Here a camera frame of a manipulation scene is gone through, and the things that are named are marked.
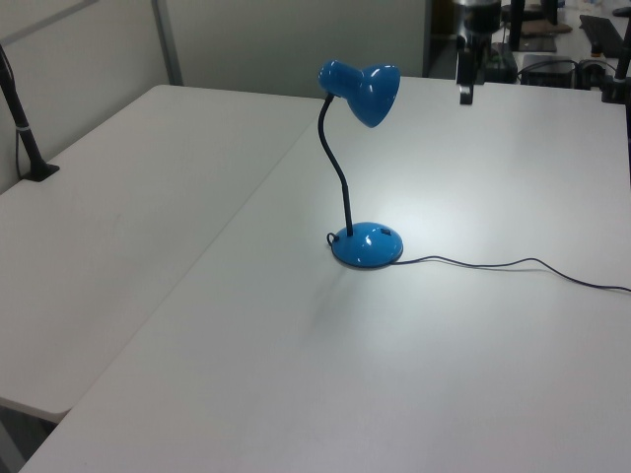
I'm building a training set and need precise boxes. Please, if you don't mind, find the black lamp power cable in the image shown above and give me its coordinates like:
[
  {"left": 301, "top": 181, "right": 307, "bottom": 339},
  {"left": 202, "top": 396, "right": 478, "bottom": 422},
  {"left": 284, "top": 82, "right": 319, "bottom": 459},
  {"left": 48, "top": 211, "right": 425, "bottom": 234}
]
[{"left": 393, "top": 254, "right": 631, "bottom": 294}]

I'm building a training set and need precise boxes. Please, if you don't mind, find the black monitor stand pole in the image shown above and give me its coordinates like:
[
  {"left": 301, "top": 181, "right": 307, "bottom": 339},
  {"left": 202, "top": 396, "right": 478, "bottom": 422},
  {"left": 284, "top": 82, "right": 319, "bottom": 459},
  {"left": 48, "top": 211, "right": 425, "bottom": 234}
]
[{"left": 509, "top": 0, "right": 526, "bottom": 51}]

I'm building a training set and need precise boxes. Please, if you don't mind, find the black table clamp mount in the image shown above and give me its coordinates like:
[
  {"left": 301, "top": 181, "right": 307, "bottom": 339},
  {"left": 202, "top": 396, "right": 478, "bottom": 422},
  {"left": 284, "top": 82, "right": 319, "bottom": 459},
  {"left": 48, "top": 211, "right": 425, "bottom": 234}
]
[{"left": 597, "top": 27, "right": 631, "bottom": 105}]

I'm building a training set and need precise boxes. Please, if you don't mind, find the black electronics box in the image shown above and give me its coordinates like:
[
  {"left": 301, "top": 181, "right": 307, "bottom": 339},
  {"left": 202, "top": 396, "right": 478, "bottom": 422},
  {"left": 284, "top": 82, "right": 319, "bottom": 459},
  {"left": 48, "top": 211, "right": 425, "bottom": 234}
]
[{"left": 520, "top": 53, "right": 577, "bottom": 89}]

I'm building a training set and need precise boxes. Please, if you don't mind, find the black camera stand pole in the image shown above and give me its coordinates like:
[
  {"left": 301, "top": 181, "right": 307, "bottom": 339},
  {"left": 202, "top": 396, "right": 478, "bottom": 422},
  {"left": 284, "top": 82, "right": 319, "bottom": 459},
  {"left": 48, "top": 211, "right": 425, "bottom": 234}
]
[{"left": 0, "top": 42, "right": 61, "bottom": 182}]

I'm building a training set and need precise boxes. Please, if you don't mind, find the black flat pad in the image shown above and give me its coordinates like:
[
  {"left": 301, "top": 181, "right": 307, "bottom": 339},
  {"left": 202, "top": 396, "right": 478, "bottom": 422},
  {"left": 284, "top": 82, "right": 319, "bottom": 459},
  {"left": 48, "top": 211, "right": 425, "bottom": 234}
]
[{"left": 517, "top": 37, "right": 559, "bottom": 54}]

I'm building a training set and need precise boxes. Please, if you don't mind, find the blue gooseneck desk lamp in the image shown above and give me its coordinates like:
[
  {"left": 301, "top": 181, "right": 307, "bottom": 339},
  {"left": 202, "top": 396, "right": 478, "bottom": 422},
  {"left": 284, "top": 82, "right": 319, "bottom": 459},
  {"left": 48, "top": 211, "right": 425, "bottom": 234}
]
[{"left": 316, "top": 58, "right": 406, "bottom": 272}]

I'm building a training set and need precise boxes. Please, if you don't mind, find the black box with green light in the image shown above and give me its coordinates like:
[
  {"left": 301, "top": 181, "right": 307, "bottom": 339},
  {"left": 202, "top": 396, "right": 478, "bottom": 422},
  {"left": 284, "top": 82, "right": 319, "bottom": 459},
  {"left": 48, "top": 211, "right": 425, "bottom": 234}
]
[{"left": 487, "top": 41, "right": 520, "bottom": 83}]

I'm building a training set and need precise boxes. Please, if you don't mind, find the brown cloth item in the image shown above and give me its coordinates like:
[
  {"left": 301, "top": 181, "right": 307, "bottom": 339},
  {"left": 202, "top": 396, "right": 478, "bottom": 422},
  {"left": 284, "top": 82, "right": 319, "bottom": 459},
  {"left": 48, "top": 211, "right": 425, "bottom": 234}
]
[{"left": 521, "top": 19, "right": 574, "bottom": 37}]

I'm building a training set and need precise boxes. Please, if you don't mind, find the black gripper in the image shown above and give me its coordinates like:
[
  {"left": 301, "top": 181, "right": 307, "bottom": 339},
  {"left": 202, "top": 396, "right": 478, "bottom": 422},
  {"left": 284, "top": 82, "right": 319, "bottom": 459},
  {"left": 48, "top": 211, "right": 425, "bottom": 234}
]
[{"left": 454, "top": 0, "right": 503, "bottom": 106}]

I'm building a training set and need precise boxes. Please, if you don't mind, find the grey partition post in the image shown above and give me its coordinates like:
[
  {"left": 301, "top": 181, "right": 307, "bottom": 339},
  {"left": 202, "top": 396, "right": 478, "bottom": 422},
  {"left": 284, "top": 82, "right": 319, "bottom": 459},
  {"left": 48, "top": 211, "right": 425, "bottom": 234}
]
[{"left": 151, "top": 0, "right": 184, "bottom": 88}]

